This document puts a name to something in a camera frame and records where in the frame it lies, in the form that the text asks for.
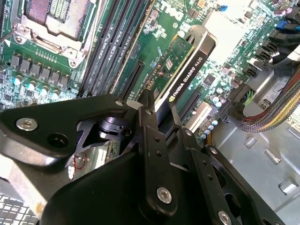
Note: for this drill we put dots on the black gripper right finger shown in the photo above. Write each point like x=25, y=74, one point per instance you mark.
x=201, y=168

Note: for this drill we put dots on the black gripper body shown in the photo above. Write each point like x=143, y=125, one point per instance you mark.
x=105, y=199

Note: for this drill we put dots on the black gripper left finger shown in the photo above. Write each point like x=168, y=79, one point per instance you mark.
x=58, y=110

